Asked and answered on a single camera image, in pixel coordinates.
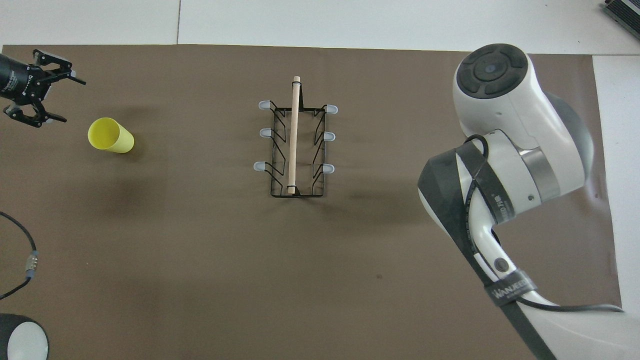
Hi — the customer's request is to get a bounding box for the brown table mat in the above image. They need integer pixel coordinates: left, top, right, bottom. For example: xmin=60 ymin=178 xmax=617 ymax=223
xmin=0 ymin=44 xmax=629 ymax=360

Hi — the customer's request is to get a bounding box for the grey laptop device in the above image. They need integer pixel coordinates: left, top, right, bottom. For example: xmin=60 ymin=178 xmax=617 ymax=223
xmin=602 ymin=0 xmax=640 ymax=28

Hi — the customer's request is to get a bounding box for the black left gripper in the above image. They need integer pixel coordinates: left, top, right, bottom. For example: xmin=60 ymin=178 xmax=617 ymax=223
xmin=0 ymin=49 xmax=87 ymax=128

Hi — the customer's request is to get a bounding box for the black wire cup rack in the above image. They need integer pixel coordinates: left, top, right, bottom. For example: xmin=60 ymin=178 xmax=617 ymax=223
xmin=253 ymin=76 xmax=339 ymax=198

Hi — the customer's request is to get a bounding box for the yellow plastic cup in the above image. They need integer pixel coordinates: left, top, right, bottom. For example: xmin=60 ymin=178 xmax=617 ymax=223
xmin=88 ymin=117 xmax=135 ymax=154

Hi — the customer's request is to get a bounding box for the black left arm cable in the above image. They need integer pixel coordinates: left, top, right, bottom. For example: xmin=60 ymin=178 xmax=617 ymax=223
xmin=0 ymin=211 xmax=40 ymax=301

